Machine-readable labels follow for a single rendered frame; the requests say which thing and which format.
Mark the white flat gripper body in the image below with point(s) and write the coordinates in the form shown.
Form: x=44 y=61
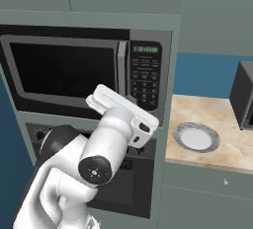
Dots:
x=115 y=98

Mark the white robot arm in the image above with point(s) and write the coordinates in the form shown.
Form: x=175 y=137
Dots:
x=66 y=160

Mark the black and silver microwave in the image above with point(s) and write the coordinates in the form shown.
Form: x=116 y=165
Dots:
x=150 y=75

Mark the microwave door with dark window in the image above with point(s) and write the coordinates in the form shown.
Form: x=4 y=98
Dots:
x=59 y=71

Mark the grey-green tall appliance cabinet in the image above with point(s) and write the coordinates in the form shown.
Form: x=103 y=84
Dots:
x=164 y=108

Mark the white plate with grey rim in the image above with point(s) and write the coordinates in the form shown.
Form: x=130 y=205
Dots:
x=196 y=137

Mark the dark round oven knob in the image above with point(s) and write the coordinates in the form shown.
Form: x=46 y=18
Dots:
x=40 y=135

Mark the black built-in oven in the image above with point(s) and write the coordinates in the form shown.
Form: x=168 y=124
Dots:
x=138 y=183

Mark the grey-green drawer front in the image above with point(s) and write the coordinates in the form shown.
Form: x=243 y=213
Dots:
x=197 y=180

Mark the dark grey countertop appliance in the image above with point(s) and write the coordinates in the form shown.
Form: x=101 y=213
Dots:
x=242 y=94

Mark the small grey drawer knob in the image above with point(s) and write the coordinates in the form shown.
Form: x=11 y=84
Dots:
x=225 y=182

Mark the grey-green base cupboard door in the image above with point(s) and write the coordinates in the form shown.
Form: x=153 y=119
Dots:
x=204 y=210

